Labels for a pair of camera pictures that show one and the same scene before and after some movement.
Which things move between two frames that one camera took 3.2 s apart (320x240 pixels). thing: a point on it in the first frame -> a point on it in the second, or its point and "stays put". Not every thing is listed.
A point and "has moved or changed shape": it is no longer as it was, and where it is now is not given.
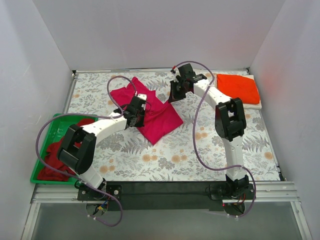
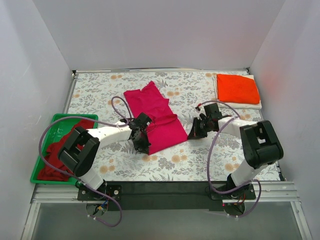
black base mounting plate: x=166 y=195 stays put
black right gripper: x=175 y=90 -> x=200 y=127
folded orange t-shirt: x=238 y=87 stays put
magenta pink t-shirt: x=160 y=119 has moved or changed shape
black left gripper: x=137 y=119 -> x=139 y=139
